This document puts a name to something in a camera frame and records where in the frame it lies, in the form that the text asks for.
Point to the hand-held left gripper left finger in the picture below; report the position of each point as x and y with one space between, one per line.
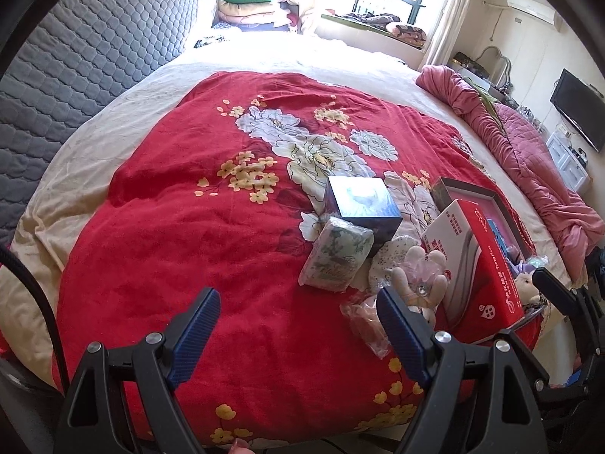
196 335

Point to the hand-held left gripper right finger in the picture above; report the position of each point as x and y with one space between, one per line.
404 340

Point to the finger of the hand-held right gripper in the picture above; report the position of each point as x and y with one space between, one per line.
531 354
557 291

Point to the purple plush doll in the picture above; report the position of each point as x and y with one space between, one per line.
524 283

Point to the grey box with pink lining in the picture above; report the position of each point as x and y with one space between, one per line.
472 194

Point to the clear plastic bag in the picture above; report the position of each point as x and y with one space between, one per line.
366 326

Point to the white plush bunny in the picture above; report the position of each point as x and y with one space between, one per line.
420 279

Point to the blue packet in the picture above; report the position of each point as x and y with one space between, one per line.
501 236

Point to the white floral cloth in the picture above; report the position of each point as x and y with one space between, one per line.
390 257

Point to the red and white box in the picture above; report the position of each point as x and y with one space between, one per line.
472 265

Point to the red floral blanket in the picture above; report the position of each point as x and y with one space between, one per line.
189 227

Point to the floral wrapped tissue pack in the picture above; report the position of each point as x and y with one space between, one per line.
335 255

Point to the white drawer cabinet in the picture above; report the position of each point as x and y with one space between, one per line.
567 161

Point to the pink quilt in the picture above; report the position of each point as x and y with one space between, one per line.
529 161

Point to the blue box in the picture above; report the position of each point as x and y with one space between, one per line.
361 203

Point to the black television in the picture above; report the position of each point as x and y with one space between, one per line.
576 106

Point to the beige bed sheet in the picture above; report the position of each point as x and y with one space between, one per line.
94 151

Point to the silver framed mirror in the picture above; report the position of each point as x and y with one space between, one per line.
494 64

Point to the white air conditioner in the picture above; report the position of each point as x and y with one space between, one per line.
529 7

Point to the grey quilted headboard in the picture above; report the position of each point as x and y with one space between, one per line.
80 66

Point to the black patterned pillow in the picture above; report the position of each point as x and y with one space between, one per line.
210 42

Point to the patterned windowsill cloth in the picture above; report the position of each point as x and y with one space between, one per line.
401 30

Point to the stack of folded blankets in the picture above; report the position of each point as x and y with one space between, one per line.
250 9

